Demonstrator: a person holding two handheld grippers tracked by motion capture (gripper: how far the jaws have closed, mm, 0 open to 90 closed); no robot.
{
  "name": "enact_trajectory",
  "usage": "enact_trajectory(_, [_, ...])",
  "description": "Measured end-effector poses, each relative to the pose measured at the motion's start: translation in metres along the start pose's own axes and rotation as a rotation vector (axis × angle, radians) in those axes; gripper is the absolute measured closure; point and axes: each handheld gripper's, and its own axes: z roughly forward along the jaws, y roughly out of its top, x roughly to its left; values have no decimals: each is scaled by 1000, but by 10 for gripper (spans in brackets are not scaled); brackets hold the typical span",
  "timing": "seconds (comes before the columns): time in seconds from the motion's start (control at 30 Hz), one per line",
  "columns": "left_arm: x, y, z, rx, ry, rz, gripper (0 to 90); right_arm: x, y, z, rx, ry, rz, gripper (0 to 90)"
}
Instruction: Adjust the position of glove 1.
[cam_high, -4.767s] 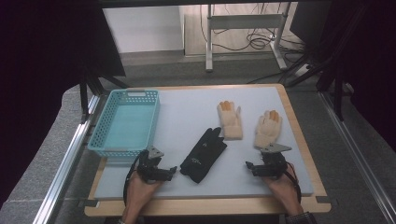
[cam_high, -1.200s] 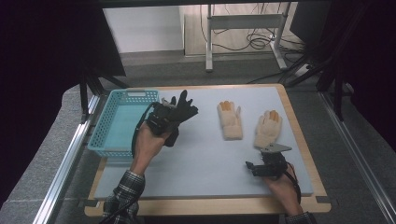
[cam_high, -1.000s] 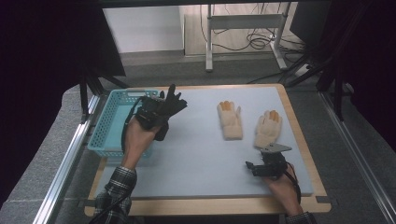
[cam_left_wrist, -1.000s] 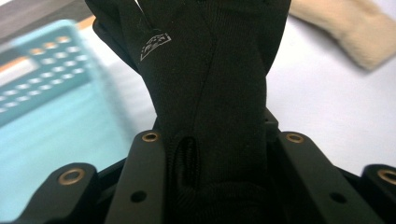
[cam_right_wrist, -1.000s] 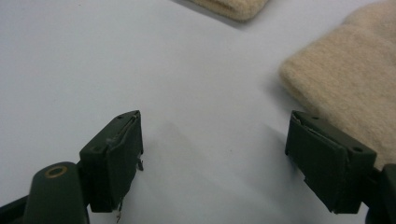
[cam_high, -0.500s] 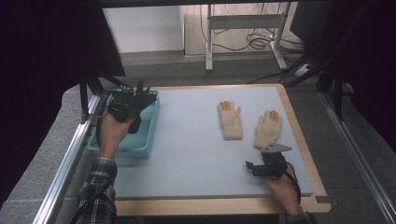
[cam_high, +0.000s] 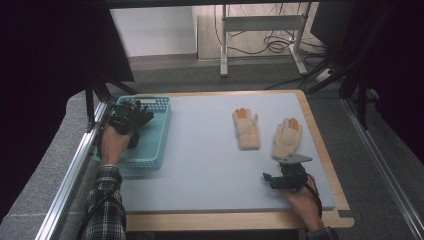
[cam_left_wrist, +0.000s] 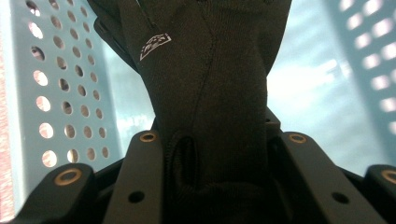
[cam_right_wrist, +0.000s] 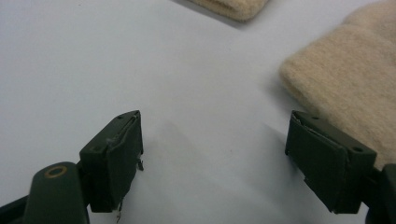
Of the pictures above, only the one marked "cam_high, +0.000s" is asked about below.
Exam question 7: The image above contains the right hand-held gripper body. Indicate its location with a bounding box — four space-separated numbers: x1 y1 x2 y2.
269 152 314 193

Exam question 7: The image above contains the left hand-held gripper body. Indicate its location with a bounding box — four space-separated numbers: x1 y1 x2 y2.
107 99 138 136

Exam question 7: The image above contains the plain black glove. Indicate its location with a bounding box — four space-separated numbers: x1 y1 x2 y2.
125 100 156 135

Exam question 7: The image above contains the turquoise plastic basket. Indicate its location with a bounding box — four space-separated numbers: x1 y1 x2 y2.
93 95 172 171

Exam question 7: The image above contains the person's left hand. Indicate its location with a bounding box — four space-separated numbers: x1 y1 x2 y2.
99 124 136 167

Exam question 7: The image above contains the person's right hand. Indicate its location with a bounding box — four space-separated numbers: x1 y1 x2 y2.
282 174 323 232

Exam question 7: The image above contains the black tripod stand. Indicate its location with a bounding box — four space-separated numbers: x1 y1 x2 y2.
84 71 138 132

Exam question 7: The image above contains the beige fleece glove with tag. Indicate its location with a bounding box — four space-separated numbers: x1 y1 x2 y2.
232 107 261 151

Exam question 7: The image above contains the light grey foam mat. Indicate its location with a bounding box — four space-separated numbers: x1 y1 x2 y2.
118 92 337 213

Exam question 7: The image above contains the dark curtain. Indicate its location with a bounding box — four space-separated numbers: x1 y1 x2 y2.
0 0 136 222
353 0 424 165

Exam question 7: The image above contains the white cabinet panel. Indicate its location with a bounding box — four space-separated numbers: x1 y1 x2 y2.
109 6 198 58

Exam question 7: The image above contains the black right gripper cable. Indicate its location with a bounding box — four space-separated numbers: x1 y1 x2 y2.
304 181 324 219

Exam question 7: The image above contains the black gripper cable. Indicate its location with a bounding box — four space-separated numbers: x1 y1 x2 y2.
75 191 116 240
304 181 324 219

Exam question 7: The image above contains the aluminium rail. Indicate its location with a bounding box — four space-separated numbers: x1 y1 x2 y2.
34 99 114 240
341 97 424 240

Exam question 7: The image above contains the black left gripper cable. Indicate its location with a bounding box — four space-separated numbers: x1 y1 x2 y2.
75 191 116 240

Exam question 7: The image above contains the tangle of black floor cables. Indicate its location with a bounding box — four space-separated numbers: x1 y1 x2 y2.
213 2 329 59

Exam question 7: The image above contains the white metal desk frame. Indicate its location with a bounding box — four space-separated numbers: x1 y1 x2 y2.
219 2 310 78

